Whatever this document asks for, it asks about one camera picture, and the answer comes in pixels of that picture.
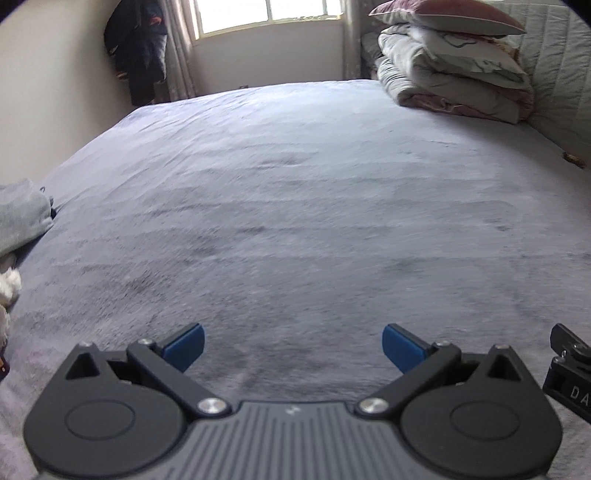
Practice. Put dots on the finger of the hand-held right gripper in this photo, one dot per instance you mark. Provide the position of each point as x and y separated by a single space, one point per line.
570 341

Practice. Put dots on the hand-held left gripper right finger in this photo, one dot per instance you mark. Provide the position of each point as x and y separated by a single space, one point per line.
402 345

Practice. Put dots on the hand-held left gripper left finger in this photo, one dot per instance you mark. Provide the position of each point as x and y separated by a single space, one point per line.
183 345

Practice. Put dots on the grey fleece bed blanket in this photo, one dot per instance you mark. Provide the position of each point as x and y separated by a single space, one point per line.
277 207

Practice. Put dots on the small brown scrap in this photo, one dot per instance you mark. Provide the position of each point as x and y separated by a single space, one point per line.
572 158

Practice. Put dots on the white fluffy cloth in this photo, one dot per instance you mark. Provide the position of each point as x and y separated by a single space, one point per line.
9 288

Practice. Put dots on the light grey folded cloth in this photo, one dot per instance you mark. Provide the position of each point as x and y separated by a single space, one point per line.
23 217

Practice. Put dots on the grey quilted headboard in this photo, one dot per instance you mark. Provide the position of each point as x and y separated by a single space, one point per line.
563 78

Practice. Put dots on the folded white quilt stack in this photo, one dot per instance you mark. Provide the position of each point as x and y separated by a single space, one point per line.
452 78

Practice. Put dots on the beige curtain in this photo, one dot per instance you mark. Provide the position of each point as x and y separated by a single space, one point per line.
354 41
178 55

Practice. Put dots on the dark hanging jacket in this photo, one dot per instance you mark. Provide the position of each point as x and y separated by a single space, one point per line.
138 50

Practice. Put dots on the window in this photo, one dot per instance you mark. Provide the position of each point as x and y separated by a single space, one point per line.
268 14

